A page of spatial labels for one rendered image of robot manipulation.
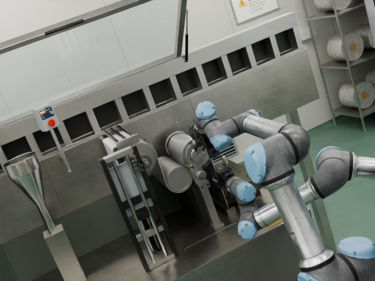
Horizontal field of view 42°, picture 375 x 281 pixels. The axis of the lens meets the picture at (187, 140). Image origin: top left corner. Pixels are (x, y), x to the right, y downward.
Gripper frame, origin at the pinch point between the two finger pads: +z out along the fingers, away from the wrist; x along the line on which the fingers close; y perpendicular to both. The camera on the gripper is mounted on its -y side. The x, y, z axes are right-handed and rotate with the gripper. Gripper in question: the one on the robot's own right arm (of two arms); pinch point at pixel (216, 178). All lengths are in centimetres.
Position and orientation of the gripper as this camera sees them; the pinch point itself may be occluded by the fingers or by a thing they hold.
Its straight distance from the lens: 233.7
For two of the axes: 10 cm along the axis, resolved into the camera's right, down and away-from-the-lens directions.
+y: -3.2, -9.1, -2.8
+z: -3.4, -1.6, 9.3
